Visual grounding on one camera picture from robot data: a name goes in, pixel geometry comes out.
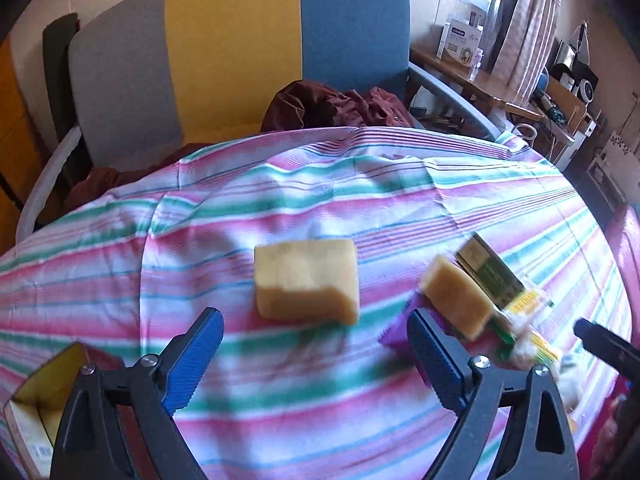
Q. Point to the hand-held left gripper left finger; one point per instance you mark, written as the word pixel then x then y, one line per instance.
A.
pixel 195 357

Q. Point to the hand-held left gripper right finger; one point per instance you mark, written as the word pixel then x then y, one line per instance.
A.
pixel 435 360

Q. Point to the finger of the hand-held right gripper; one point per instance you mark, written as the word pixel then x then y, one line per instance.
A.
pixel 605 342

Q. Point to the purple cloth pouch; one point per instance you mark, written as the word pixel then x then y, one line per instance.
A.
pixel 400 327

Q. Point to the yellow sponge block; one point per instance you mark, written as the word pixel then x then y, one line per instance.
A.
pixel 457 297
pixel 305 280

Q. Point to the yellow green snack packet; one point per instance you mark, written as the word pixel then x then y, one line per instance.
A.
pixel 530 320

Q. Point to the green and white carton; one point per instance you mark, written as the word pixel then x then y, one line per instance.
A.
pixel 492 272

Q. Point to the gold tin box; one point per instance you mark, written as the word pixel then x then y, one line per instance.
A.
pixel 35 390

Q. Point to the white plastic bag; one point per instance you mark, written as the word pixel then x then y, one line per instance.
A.
pixel 565 380

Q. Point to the striped bed sheet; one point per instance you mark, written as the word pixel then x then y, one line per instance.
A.
pixel 320 190

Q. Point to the black speaker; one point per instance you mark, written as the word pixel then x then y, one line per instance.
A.
pixel 582 85

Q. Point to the wooden wardrobe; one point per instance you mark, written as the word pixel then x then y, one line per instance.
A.
pixel 15 150

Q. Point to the maroon cloth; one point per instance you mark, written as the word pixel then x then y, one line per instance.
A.
pixel 330 105

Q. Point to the wooden desk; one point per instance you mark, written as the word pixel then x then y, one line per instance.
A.
pixel 465 80

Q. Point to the grey yellow blue armchair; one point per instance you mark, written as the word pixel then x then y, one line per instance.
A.
pixel 235 45

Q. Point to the white printed box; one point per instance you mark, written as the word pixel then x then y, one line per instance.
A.
pixel 460 40

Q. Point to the pink patterned curtain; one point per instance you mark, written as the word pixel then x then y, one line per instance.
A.
pixel 525 25

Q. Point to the black rolled mat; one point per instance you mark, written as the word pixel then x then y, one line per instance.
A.
pixel 57 55

